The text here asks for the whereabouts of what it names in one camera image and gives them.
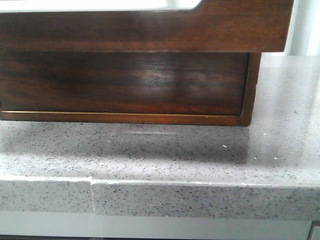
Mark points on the white tray on cabinet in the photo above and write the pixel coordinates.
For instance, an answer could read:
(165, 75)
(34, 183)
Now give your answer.
(28, 6)

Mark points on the dark wooden drawer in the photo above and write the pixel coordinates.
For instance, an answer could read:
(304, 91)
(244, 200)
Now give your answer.
(222, 26)

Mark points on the dark wooden drawer cabinet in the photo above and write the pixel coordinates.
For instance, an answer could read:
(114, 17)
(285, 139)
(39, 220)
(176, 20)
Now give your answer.
(129, 87)

